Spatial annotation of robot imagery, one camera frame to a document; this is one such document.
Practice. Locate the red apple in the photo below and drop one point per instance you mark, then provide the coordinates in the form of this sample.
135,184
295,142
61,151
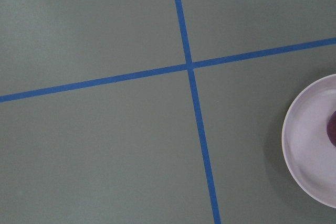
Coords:
331,129

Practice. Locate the pink plate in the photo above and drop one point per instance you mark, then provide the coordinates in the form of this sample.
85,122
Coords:
308,152

